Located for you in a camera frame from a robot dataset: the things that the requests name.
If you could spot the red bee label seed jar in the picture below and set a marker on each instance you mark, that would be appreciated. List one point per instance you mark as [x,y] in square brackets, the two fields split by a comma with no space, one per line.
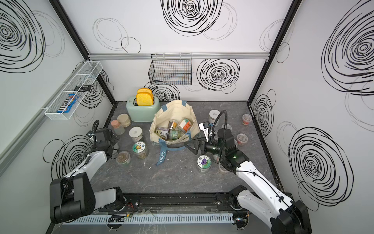
[246,119]

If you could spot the mint green toaster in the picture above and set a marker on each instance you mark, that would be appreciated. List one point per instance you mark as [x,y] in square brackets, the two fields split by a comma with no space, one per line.
[142,113]

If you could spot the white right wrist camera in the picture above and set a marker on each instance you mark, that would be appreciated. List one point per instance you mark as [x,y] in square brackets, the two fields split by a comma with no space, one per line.
[204,126]

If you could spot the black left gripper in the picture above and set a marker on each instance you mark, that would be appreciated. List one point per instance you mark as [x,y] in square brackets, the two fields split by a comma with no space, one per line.
[113,140]

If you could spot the black wire wall basket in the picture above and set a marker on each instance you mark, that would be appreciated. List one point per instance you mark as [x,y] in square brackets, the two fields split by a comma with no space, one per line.
[173,71]

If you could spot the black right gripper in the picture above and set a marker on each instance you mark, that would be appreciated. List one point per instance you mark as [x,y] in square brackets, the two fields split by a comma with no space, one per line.
[200,143]

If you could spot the pink lid small jar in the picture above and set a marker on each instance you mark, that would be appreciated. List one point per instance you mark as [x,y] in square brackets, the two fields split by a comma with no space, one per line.
[117,127]

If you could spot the white orange label jar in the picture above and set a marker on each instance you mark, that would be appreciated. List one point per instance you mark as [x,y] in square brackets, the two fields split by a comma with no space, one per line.
[185,125]

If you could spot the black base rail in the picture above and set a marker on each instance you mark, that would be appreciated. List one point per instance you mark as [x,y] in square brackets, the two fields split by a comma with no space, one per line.
[212,202]

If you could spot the beige lid jar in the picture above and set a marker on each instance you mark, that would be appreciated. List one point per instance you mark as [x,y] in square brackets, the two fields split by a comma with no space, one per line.
[124,120]

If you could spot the grey wall rail left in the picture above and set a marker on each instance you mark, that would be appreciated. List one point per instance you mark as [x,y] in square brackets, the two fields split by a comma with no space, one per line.
[13,149]

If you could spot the white slotted cable duct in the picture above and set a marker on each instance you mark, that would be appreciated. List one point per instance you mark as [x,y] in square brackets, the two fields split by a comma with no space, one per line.
[106,219]

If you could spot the grey wall rail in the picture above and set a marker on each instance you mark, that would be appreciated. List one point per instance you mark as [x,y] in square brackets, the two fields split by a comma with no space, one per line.
[13,149]
[193,55]

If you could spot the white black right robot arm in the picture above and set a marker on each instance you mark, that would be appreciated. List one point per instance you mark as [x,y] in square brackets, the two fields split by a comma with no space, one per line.
[278,211]

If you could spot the silver label jar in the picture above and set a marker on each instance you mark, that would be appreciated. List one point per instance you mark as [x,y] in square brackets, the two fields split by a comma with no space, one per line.
[213,115]

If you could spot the black corner frame post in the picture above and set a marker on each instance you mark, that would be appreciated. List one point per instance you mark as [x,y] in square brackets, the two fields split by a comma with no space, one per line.
[277,43]
[61,13]

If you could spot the dark label small jar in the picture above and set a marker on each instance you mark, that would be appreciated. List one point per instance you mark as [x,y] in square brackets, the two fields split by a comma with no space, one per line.
[172,124]

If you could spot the purple flower label jar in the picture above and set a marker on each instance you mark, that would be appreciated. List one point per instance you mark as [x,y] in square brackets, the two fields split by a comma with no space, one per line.
[203,163]

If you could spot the blue candy packet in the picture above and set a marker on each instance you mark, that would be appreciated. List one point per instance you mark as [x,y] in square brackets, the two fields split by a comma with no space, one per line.
[68,104]

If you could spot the cream canvas bag blue handles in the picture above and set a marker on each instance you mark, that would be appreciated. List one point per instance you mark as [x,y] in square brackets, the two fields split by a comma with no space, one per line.
[174,110]

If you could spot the yellow strip lid seed jar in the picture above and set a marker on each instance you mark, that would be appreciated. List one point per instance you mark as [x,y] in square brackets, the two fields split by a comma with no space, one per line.
[228,126]

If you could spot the yellow toast slice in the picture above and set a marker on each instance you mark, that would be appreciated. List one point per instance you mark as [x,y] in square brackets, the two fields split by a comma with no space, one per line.
[144,90]
[144,99]

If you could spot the yellow toast slice front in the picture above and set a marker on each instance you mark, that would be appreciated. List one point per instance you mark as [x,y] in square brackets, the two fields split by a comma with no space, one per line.
[144,99]

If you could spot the black corner frame post left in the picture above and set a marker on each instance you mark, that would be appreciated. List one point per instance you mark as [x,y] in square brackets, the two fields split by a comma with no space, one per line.
[61,13]

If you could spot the purple stripe label jar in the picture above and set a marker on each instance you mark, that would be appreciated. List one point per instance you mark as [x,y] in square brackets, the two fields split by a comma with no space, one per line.
[162,132]

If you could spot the white wire wall shelf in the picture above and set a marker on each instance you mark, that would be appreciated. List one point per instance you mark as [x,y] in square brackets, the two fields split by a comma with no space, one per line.
[87,75]

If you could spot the grey wall rail back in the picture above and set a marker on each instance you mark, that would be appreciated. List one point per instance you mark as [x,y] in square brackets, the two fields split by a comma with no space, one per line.
[193,55]

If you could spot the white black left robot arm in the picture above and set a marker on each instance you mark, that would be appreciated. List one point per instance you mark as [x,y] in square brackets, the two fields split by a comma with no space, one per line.
[72,196]

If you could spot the black small box on shelf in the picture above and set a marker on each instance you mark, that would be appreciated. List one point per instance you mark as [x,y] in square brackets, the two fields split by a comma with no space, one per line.
[83,88]

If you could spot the black corner frame post right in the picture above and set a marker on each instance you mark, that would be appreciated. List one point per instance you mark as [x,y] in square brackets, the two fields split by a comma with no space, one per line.
[277,43]

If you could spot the yellow toast slice back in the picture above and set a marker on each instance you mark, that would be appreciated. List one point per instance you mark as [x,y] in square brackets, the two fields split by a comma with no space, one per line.
[144,90]

